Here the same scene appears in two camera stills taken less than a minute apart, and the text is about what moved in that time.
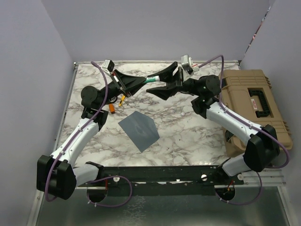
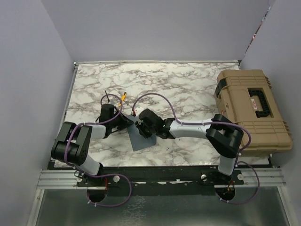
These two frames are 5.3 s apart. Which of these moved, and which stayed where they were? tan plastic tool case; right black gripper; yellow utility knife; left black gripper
Moved: right black gripper; left black gripper
Stayed: yellow utility knife; tan plastic tool case
